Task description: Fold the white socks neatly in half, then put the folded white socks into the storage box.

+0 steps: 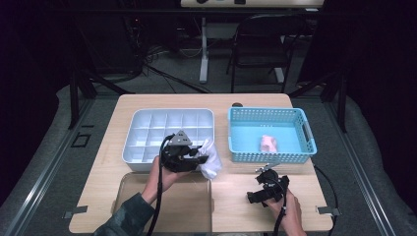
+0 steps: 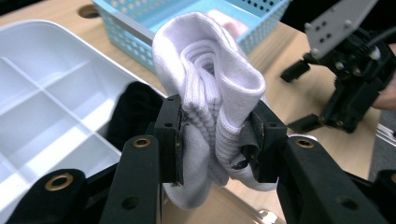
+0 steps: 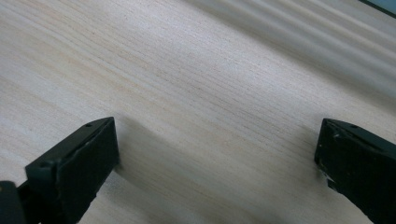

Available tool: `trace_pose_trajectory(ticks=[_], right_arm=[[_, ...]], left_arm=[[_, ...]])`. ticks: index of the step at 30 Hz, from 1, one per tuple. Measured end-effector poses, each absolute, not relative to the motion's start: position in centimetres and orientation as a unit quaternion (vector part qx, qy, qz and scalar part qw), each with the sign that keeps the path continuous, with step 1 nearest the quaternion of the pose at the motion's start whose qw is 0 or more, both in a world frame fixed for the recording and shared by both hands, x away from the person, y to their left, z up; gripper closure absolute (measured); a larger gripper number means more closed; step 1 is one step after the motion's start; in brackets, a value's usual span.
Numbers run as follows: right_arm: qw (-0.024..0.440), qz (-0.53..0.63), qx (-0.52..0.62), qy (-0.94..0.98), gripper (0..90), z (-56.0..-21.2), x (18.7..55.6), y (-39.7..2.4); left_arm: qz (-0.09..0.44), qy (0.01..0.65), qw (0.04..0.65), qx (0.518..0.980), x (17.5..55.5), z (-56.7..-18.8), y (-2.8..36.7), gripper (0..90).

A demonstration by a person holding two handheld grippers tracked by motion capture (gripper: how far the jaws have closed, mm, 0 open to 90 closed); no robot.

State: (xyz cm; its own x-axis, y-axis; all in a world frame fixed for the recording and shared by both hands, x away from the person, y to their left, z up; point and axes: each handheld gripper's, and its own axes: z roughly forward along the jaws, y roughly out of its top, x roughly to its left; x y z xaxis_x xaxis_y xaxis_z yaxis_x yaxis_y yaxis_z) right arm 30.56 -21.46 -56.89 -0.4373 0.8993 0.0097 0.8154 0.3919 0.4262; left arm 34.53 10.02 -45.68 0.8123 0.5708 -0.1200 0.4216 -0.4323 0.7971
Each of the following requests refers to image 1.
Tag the pink sock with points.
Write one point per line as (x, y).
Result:
(268, 143)

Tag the grey metal table bracket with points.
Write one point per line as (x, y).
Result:
(75, 209)
(327, 210)

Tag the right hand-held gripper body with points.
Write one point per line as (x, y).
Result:
(273, 185)

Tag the white desk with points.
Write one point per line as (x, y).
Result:
(204, 49)

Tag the black folding chair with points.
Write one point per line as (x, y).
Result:
(262, 60)

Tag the dark table grommet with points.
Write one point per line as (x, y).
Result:
(237, 105)

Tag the blue plastic basket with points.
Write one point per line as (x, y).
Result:
(249, 134)

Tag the person's right hand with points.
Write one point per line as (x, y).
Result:
(290, 213)

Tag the person's left hand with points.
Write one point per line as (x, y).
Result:
(157, 183)

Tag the metal floor rail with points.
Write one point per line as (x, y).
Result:
(359, 170)
(50, 170)

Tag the white compartment storage box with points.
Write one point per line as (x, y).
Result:
(147, 131)

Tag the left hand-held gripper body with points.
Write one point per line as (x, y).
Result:
(175, 157)

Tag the white sock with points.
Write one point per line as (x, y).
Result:
(211, 160)

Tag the clear plastic box lid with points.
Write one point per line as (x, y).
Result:
(183, 203)

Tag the black metal stand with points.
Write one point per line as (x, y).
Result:
(342, 105)
(73, 98)

